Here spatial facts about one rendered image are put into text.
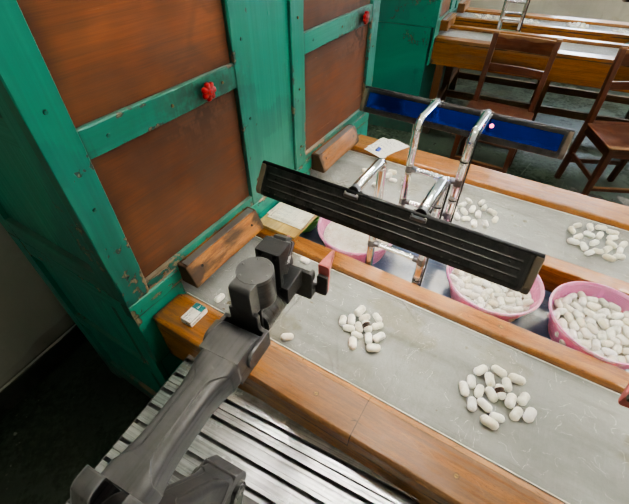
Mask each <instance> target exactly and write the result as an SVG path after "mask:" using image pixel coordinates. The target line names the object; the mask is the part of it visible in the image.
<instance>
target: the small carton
mask: <svg viewBox="0 0 629 504"><path fill-rule="evenodd" d="M207 312H208V311H207V307H205V306H203V305H201V304H200V303H198V302H196V303H195V304H194V305H193V306H192V307H191V308H190V309H189V310H188V311H187V312H186V313H185V314H184V315H182V316H181V317H180V318H181V320H182V322H183V323H185V324H186V325H188V326H190V327H191V328H192V327H193V326H194V325H195V324H196V323H197V322H198V321H199V320H200V319H201V318H202V317H203V316H204V315H205V314H206V313H207Z"/></svg>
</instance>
